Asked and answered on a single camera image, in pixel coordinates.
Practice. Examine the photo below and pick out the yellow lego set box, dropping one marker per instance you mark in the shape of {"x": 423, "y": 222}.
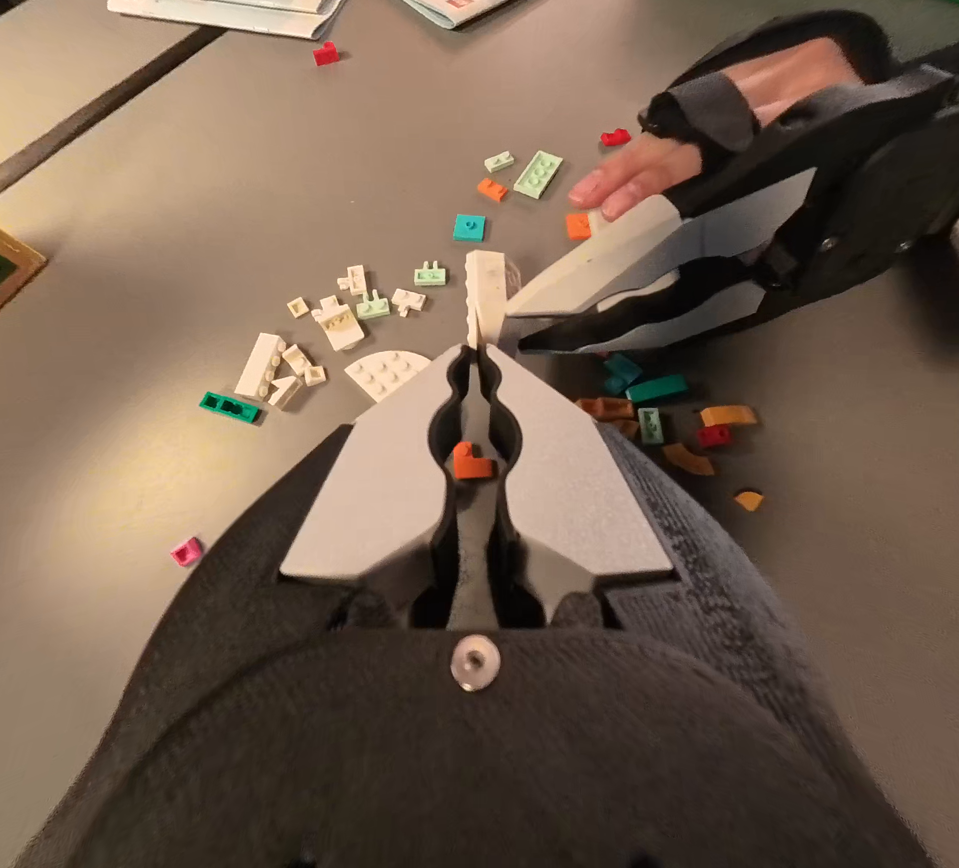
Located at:
{"x": 15, "y": 269}

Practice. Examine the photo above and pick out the yellow curved lego tile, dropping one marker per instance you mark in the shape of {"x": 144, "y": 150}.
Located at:
{"x": 727, "y": 416}

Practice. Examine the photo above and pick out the cluster of small white lego pieces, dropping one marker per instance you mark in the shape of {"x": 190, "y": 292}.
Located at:
{"x": 337, "y": 321}

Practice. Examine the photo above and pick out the small teal lego brick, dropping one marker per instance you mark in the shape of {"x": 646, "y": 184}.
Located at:
{"x": 620, "y": 370}

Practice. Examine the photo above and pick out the orange lego bracket piece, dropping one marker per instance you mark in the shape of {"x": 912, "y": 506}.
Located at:
{"x": 472, "y": 465}

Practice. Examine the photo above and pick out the dark green lego plate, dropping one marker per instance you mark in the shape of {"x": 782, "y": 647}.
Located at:
{"x": 230, "y": 407}

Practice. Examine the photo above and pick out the long teal lego brick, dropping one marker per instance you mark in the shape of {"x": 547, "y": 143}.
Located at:
{"x": 658, "y": 388}

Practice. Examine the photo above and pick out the person's right hand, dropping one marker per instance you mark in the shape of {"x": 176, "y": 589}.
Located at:
{"x": 652, "y": 171}

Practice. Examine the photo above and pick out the small red lego piece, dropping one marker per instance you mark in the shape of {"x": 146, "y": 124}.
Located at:
{"x": 325, "y": 54}
{"x": 713, "y": 436}
{"x": 616, "y": 137}

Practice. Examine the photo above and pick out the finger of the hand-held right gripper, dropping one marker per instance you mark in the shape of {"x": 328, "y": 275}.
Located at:
{"x": 689, "y": 310}
{"x": 622, "y": 246}

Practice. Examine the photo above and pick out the white half-round lego plate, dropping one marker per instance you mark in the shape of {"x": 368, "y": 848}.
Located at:
{"x": 386, "y": 373}

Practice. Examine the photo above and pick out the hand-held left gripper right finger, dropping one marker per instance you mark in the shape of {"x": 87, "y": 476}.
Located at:
{"x": 577, "y": 501}

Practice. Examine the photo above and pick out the small pink lego piece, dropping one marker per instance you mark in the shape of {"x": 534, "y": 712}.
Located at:
{"x": 186, "y": 553}

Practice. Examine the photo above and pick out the orange curved lego tile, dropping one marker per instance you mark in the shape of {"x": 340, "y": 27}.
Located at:
{"x": 689, "y": 460}

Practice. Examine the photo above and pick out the square teal lego tile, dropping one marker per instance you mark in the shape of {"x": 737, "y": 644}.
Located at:
{"x": 470, "y": 227}

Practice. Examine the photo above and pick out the mint lego clip plate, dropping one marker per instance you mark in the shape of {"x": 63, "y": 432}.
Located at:
{"x": 431, "y": 275}
{"x": 372, "y": 307}

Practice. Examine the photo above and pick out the long white lego brick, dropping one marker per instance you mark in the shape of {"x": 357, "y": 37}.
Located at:
{"x": 258, "y": 366}

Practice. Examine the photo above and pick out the wide mint lego plate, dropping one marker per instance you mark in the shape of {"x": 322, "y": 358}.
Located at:
{"x": 539, "y": 174}

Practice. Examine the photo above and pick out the small mint lego plate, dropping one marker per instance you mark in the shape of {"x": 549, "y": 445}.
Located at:
{"x": 499, "y": 161}

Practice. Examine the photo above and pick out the white wedge lego plate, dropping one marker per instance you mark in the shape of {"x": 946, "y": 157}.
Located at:
{"x": 485, "y": 291}

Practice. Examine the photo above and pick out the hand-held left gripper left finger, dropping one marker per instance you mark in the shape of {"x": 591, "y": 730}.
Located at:
{"x": 374, "y": 493}

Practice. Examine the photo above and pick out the small yellow lego piece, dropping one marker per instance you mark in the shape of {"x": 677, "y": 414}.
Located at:
{"x": 749, "y": 501}

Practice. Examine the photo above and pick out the brown orange lego plate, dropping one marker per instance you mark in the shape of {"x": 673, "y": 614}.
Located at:
{"x": 607, "y": 409}

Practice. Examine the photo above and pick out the sand green lego plate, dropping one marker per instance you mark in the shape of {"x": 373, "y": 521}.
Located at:
{"x": 649, "y": 426}

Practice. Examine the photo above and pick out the small orange lego piece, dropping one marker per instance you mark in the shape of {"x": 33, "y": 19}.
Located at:
{"x": 491, "y": 190}
{"x": 578, "y": 227}

